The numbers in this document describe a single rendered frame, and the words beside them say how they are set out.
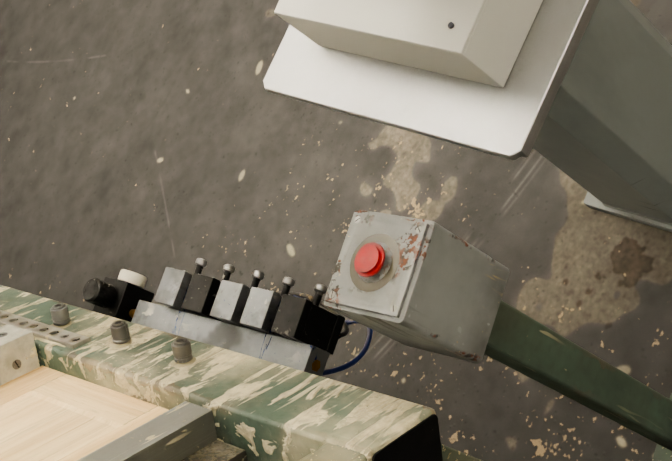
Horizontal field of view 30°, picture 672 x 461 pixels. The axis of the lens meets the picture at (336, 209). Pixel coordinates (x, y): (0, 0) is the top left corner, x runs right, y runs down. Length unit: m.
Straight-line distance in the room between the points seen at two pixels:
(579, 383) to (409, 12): 0.55
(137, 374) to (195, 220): 1.44
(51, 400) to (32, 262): 1.80
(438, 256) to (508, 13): 0.37
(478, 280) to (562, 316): 0.91
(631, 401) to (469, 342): 0.47
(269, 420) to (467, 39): 0.52
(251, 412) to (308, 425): 0.08
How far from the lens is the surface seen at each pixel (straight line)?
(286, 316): 1.68
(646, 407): 1.92
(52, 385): 1.74
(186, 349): 1.63
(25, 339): 1.79
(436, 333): 1.41
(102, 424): 1.61
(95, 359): 1.71
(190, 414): 1.53
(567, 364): 1.70
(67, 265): 3.35
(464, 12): 1.58
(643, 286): 2.30
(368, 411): 1.44
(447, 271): 1.40
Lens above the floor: 1.98
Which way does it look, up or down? 46 degrees down
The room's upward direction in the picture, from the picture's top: 60 degrees counter-clockwise
